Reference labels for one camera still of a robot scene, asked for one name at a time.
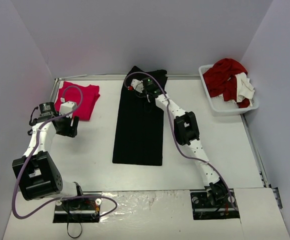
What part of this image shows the white t shirt in basket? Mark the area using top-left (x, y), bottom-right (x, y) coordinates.
top-left (235, 72), bottom-right (255, 103)

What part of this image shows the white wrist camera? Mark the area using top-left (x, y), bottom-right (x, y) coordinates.
top-left (127, 78), bottom-right (144, 94)
top-left (59, 101), bottom-right (77, 119)

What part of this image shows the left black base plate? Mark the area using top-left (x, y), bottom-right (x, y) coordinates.
top-left (52, 192), bottom-right (102, 224)

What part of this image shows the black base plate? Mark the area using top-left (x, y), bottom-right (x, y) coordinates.
top-left (52, 192), bottom-right (102, 224)
top-left (190, 189), bottom-right (240, 221)

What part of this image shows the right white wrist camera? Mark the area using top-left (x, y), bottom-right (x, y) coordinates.
top-left (127, 78), bottom-right (144, 94)

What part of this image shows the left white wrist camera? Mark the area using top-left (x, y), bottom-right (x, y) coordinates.
top-left (59, 101), bottom-right (77, 119)

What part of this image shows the red t shirt in basket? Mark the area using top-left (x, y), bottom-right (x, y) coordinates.
top-left (203, 58), bottom-right (251, 108)

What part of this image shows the white plastic basket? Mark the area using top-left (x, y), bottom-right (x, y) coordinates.
top-left (198, 64), bottom-right (260, 117)

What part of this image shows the black t shirt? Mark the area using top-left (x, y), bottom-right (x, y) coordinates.
top-left (111, 65), bottom-right (168, 167)

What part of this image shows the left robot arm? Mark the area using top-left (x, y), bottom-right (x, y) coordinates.
top-left (12, 101), bottom-right (86, 209)

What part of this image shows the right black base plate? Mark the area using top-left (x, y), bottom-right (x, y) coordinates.
top-left (190, 189), bottom-right (240, 221)

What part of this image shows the folded pink t shirt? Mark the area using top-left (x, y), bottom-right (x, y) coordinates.
top-left (54, 81), bottom-right (101, 121)

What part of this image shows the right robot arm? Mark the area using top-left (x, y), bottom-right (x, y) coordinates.
top-left (128, 78), bottom-right (229, 207)

